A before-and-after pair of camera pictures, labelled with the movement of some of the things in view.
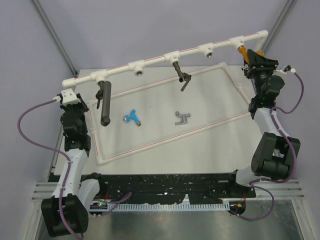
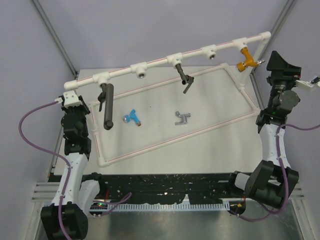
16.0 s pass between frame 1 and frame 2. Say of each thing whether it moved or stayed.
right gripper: moved
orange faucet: moved
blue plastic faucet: stayed
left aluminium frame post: stayed
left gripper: stayed
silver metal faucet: stayed
